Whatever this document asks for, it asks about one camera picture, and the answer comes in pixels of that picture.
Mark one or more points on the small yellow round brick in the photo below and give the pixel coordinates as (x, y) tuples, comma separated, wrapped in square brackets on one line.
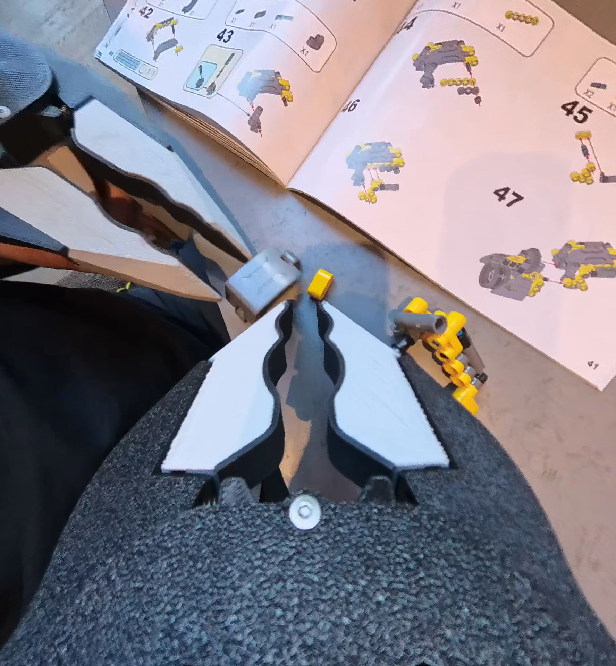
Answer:
[(320, 284)]

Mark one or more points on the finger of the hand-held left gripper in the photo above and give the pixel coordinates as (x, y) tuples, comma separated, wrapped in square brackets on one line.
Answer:
[(52, 218), (131, 151)]

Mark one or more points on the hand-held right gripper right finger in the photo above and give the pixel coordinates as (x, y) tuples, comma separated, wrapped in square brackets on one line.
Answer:
[(386, 416)]

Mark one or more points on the grey curved panel brick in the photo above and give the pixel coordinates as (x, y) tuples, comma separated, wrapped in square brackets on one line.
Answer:
[(263, 283)]

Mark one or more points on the grey desk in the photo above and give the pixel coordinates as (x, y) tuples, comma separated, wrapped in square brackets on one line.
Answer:
[(547, 468)]

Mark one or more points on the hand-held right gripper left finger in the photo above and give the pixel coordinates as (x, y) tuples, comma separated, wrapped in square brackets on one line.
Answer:
[(219, 416)]

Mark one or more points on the person's black clothing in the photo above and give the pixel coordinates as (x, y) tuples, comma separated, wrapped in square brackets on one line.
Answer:
[(52, 416)]

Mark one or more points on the yellow grey brick assembly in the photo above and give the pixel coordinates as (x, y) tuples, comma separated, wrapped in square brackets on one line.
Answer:
[(443, 343)]

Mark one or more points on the open instruction booklet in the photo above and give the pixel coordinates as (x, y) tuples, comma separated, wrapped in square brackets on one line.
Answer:
[(443, 156)]

